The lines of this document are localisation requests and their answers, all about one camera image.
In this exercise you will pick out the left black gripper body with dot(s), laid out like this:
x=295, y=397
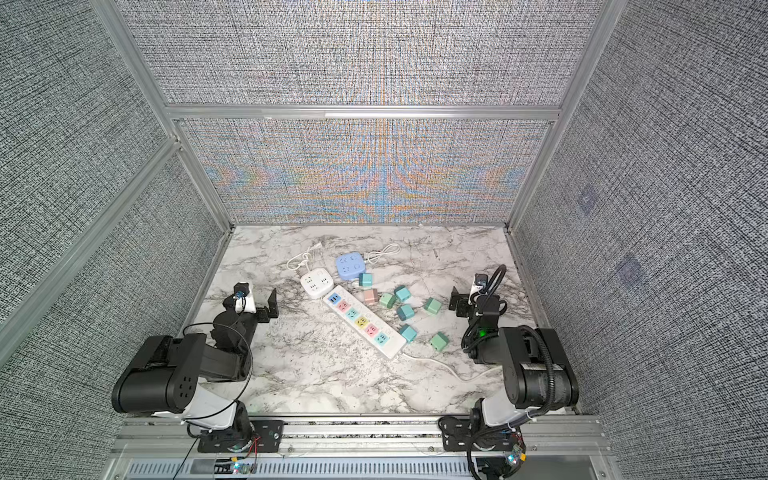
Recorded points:
x=264, y=305

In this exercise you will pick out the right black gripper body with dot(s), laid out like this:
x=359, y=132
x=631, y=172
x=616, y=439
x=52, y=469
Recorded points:
x=459, y=299

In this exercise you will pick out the green adapter lowest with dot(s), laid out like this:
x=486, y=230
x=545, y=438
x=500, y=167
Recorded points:
x=439, y=341

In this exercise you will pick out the teal adapter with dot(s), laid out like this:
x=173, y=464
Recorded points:
x=405, y=312
x=402, y=293
x=408, y=333
x=365, y=280

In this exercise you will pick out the long white power strip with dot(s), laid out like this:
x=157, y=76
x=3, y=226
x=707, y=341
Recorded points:
x=374, y=330

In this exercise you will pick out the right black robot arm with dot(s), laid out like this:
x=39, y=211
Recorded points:
x=537, y=378

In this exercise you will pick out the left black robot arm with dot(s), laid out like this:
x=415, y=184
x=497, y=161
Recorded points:
x=166, y=378

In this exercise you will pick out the pink plug adapter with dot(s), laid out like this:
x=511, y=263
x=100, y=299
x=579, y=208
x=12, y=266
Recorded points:
x=370, y=296

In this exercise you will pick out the green adapter right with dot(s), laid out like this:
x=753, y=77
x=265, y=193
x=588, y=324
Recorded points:
x=432, y=306

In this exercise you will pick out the white square power strip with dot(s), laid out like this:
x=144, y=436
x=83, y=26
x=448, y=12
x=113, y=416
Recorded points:
x=317, y=283

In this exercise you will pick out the green adapter beside pink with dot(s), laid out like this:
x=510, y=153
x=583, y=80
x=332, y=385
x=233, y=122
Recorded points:
x=387, y=300

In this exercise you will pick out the blue square power strip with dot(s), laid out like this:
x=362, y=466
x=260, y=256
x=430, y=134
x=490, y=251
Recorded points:
x=350, y=265

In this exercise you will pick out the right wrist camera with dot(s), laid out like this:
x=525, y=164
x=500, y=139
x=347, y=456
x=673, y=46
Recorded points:
x=479, y=284

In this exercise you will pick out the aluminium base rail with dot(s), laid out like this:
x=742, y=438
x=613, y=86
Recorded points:
x=326, y=446

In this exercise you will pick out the aluminium enclosure frame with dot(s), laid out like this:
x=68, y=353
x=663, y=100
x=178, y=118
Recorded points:
x=674, y=116

